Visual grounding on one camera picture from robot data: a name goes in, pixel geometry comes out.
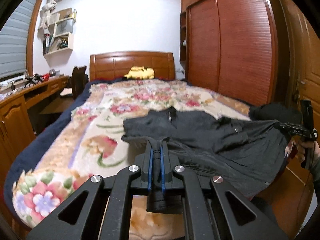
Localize wooden desk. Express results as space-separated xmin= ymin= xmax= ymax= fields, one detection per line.
xmin=0 ymin=75 xmax=70 ymax=165

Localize dark wooden chair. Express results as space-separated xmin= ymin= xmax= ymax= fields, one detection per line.
xmin=60 ymin=65 xmax=89 ymax=101

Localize leaning books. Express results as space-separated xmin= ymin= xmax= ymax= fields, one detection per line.
xmin=49 ymin=36 xmax=68 ymax=52

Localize person's right hand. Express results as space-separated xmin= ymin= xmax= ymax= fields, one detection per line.
xmin=296 ymin=141 xmax=318 ymax=165

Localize wooden window frame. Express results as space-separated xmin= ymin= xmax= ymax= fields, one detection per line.
xmin=25 ymin=0 xmax=48 ymax=76

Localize grey window blind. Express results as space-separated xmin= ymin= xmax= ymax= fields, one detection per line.
xmin=0 ymin=0 xmax=39 ymax=80

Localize dark folded clothes pile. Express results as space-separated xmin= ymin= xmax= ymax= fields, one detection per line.
xmin=249 ymin=102 xmax=303 ymax=123

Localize wooden louvred wardrobe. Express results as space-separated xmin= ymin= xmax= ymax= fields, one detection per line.
xmin=179 ymin=0 xmax=279 ymax=108

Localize metal door handle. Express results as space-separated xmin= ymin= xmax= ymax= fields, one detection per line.
xmin=292 ymin=79 xmax=306 ymax=101

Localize white wall shelf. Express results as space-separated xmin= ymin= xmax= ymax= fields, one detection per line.
xmin=42 ymin=7 xmax=77 ymax=55

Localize floral blanket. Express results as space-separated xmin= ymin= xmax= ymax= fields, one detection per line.
xmin=11 ymin=79 xmax=253 ymax=240

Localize tied beige curtain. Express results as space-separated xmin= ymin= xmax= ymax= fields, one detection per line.
xmin=40 ymin=0 xmax=62 ymax=29

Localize wooden bed footboard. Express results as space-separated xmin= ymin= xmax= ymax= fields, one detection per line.
xmin=250 ymin=155 xmax=316 ymax=240

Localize wooden bed headboard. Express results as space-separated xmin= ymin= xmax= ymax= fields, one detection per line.
xmin=89 ymin=51 xmax=175 ymax=82

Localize black zip jacket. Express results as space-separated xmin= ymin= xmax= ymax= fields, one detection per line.
xmin=121 ymin=106 xmax=297 ymax=214

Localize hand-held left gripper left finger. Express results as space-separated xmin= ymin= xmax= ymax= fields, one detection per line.
xmin=26 ymin=140 xmax=153 ymax=240

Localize yellow plush toy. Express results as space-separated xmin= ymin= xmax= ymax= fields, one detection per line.
xmin=124 ymin=66 xmax=155 ymax=80

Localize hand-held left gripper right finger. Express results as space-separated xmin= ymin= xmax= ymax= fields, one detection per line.
xmin=161 ymin=140 xmax=288 ymax=240

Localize wooden door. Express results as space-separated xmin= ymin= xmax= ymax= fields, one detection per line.
xmin=276 ymin=0 xmax=320 ymax=155

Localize grey paper bag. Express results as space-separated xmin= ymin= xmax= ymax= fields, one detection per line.
xmin=54 ymin=20 xmax=75 ymax=37

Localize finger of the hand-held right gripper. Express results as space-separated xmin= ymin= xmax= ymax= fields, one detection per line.
xmin=274 ymin=121 xmax=288 ymax=134

